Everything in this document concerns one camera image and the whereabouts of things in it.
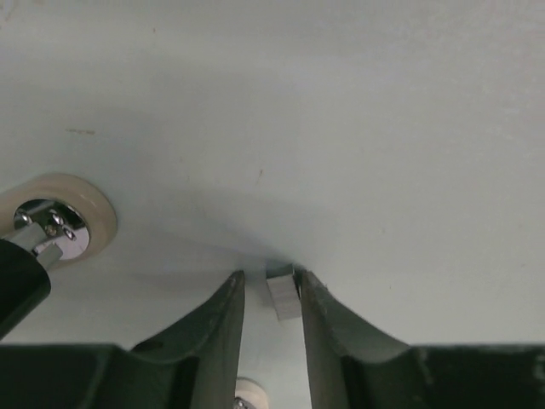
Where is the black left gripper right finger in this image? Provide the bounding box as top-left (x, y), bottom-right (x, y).
top-left (300, 270), bottom-right (413, 408)

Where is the beige black stapler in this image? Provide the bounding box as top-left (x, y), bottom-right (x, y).
top-left (1, 173), bottom-right (118, 336)

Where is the unloaded staple strip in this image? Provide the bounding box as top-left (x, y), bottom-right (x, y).
top-left (266, 265), bottom-right (301, 321)

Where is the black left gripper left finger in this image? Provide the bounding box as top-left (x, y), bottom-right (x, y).
top-left (131, 271), bottom-right (245, 408)

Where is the light blue stapler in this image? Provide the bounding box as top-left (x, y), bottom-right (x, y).
top-left (233, 377), bottom-right (270, 409)

